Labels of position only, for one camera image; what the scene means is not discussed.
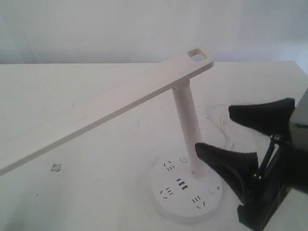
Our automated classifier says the white desk lamp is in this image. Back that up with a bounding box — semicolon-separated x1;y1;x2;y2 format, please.
0;47;222;225

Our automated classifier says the small paper scrap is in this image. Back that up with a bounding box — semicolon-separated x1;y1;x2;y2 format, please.
51;163;62;172

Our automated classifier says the white power cable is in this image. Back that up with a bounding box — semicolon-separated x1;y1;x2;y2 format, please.
199;103;239;151

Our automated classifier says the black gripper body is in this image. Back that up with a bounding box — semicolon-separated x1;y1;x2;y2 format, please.
237;135;290;231

